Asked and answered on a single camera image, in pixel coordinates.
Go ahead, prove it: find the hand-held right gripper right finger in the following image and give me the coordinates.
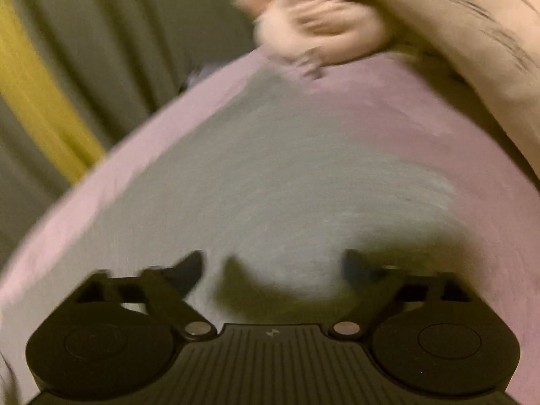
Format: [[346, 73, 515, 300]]
[[329, 249, 471, 341]]

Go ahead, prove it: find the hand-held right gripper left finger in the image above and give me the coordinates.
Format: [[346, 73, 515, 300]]
[[75, 250, 213, 341]]

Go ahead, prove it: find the grey sock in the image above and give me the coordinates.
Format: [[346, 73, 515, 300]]
[[25, 67, 473, 334]]

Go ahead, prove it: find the pink blanket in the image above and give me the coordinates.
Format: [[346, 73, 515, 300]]
[[0, 48, 540, 405]]

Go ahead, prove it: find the grey curtain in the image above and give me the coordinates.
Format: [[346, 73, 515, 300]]
[[8, 0, 264, 153], [0, 99, 77, 268]]

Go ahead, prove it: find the yellow curtain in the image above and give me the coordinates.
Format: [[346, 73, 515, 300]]
[[0, 0, 106, 186]]

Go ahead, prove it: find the cream cloth with black marks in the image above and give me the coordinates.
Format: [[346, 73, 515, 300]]
[[358, 0, 540, 153]]

